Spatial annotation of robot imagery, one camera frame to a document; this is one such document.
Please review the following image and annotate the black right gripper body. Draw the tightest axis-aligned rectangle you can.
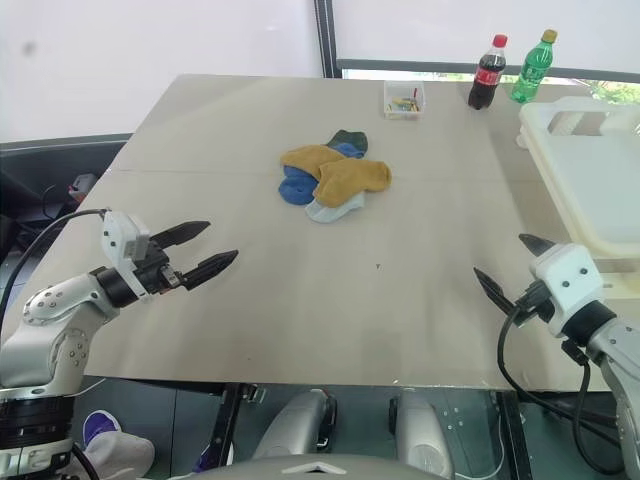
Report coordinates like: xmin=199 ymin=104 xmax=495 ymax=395
xmin=508 ymin=279 xmax=557 ymax=329

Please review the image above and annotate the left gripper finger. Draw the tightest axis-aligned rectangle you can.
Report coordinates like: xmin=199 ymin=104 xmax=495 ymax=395
xmin=179 ymin=249 xmax=240 ymax=292
xmin=149 ymin=220 xmax=212 ymax=250

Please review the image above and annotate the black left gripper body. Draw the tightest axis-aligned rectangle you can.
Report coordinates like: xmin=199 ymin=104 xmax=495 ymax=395
xmin=133 ymin=239 xmax=195 ymax=297

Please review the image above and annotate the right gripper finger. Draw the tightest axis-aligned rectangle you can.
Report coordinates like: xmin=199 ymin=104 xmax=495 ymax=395
xmin=518 ymin=232 xmax=557 ymax=260
xmin=472 ymin=266 xmax=519 ymax=317

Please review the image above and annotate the mustard yellow ankle sock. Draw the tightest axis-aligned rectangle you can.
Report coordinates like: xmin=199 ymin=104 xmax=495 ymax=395
xmin=279 ymin=144 xmax=350 ymax=180
xmin=312 ymin=159 xmax=393 ymax=208

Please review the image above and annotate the white plastic basket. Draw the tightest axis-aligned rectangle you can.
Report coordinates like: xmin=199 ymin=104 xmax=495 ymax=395
xmin=517 ymin=96 xmax=640 ymax=262

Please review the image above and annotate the white plastic tray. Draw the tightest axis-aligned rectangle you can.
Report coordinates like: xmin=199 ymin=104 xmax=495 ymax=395
xmin=517 ymin=122 xmax=640 ymax=297

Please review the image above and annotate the small clear plastic box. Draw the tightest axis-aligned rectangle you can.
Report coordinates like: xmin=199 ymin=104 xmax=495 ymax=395
xmin=382 ymin=80 xmax=428 ymax=122

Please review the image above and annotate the red and grey device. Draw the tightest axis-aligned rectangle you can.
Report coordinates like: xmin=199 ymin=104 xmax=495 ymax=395
xmin=66 ymin=173 xmax=98 ymax=200

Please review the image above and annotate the blue cloth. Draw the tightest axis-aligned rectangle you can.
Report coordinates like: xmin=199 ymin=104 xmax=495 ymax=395
xmin=277 ymin=163 xmax=322 ymax=207
xmin=331 ymin=142 xmax=367 ymax=161

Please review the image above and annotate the pale mint ankle sock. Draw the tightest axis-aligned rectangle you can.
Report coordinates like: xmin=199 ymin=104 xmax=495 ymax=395
xmin=304 ymin=191 xmax=367 ymax=225

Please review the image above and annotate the black table leg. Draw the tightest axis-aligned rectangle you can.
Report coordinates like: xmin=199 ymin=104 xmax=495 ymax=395
xmin=209 ymin=382 xmax=245 ymax=472
xmin=491 ymin=389 xmax=533 ymax=480

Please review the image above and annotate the dark side bench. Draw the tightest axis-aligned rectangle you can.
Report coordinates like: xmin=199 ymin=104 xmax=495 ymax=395
xmin=0 ymin=133 xmax=136 ymax=266

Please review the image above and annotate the silver rounded robot leg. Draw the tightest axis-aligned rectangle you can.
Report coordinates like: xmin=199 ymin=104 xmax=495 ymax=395
xmin=388 ymin=391 xmax=455 ymax=480
xmin=251 ymin=389 xmax=339 ymax=462

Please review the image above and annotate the green soda bottle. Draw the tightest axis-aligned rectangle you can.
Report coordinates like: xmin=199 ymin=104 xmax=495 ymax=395
xmin=509 ymin=28 xmax=560 ymax=105

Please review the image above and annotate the cola bottle with red cap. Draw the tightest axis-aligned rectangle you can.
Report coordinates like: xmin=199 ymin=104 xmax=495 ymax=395
xmin=466 ymin=33 xmax=509 ymax=111

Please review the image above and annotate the white roller blind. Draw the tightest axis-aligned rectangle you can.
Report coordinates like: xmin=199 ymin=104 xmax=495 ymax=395
xmin=0 ymin=0 xmax=322 ymax=147
xmin=330 ymin=0 xmax=640 ymax=65

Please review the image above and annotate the grey trouser leg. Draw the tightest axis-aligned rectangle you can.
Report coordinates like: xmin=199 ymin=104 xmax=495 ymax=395
xmin=74 ymin=431 xmax=157 ymax=480

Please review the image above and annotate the dark green ankle sock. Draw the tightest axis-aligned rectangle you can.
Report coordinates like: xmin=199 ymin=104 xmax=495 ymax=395
xmin=326 ymin=128 xmax=370 ymax=154

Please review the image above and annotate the grey robot torso edge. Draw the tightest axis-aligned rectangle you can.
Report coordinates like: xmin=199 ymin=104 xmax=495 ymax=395
xmin=192 ymin=452 xmax=447 ymax=480

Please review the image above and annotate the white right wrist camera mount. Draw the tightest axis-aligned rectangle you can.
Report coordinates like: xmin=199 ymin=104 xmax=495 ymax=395
xmin=528 ymin=243 xmax=607 ymax=338

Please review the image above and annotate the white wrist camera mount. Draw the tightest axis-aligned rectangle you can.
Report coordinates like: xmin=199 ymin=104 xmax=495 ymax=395
xmin=101 ymin=210 xmax=153 ymax=303
xmin=528 ymin=243 xmax=607 ymax=338

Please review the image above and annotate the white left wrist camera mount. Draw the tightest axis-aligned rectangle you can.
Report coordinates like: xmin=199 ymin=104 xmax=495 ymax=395
xmin=101 ymin=210 xmax=153 ymax=303

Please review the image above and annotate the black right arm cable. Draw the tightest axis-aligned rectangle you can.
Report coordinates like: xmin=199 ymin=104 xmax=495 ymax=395
xmin=495 ymin=293 xmax=629 ymax=477

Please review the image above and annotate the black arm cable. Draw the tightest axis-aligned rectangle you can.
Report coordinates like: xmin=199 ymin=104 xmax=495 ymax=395
xmin=0 ymin=208 xmax=110 ymax=321
xmin=495 ymin=293 xmax=629 ymax=477

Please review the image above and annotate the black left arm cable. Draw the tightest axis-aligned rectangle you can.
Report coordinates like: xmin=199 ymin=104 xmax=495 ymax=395
xmin=0 ymin=208 xmax=110 ymax=321

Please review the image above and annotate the thin white floor cable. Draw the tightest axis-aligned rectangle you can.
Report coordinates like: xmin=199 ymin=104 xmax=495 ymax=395
xmin=483 ymin=418 xmax=507 ymax=476

